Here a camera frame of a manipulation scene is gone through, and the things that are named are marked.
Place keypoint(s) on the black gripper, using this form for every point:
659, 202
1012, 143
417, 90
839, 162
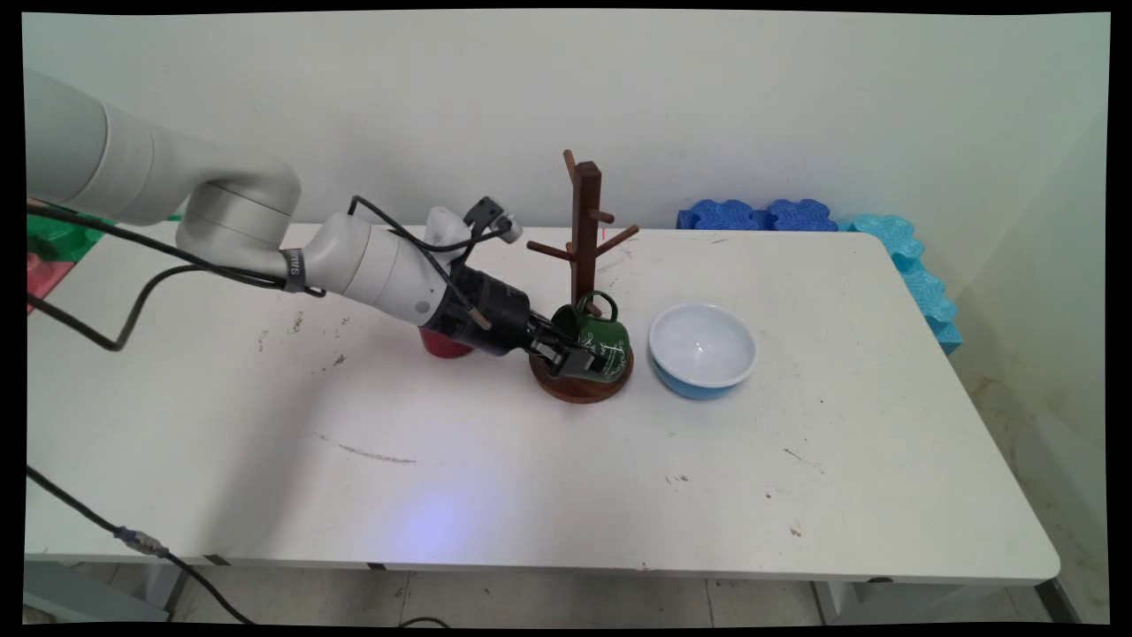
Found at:
491, 310

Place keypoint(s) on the green enamel mug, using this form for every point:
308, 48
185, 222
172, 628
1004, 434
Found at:
610, 341

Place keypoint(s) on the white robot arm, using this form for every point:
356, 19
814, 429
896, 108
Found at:
133, 168

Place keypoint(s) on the wooden mug tree stand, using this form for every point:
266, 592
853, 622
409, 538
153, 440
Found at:
585, 230

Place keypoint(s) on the red enamel mug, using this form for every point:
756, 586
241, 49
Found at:
442, 345

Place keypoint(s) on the blue and white bowl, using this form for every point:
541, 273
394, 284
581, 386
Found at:
703, 345

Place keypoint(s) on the dark blue foam mat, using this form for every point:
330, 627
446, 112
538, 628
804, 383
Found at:
721, 217
800, 217

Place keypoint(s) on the light blue foam mat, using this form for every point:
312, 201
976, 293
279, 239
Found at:
920, 274

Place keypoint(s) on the green foam mat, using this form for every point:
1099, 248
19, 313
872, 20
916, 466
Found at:
57, 239

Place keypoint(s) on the red foam mat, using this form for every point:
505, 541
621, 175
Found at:
44, 279

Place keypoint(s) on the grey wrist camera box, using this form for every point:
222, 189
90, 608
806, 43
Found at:
485, 215

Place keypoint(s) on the white ribbed wrist mount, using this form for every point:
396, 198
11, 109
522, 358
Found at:
445, 228

